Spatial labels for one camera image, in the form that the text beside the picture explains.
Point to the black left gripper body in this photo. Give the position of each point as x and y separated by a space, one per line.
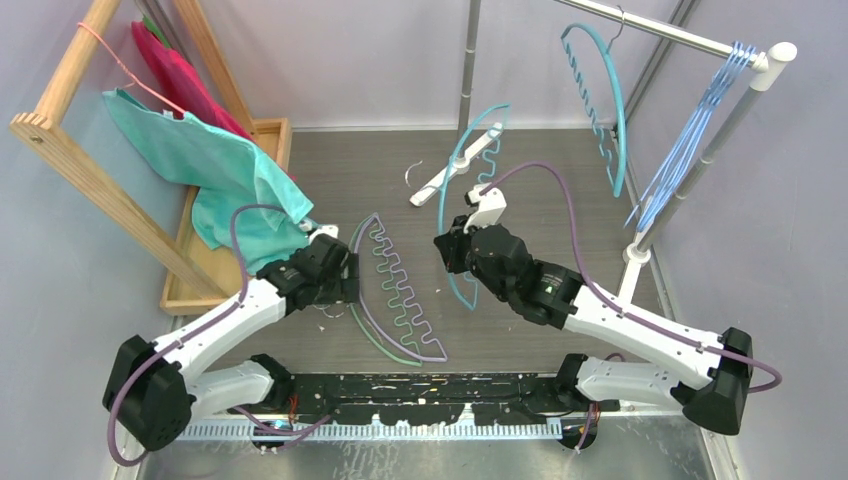
335 289

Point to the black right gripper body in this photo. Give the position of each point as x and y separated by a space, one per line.
461 257

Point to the teal notched hanger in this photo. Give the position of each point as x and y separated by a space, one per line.
614 155
486 146

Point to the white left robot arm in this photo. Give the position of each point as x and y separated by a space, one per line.
157 388

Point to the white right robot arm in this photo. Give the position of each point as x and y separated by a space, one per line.
705 375

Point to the green notched hanger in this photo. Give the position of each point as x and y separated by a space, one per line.
368 328

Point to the purple notched hanger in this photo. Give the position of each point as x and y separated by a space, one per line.
391 301

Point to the teal cloth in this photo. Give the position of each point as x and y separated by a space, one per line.
243 197

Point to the red cloth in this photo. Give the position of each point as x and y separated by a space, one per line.
179 76

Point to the pink hanger on rack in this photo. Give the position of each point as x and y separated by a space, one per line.
134 80

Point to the metal garment rack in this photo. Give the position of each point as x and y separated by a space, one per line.
682 167

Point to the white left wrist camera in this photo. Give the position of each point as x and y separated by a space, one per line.
326 233

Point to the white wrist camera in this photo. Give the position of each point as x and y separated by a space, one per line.
488 204
326 233

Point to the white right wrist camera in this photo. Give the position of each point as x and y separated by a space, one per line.
488 204

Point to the wooden clothes rack frame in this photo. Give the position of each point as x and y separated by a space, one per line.
198 278

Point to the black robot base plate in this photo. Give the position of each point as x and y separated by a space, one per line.
420 399

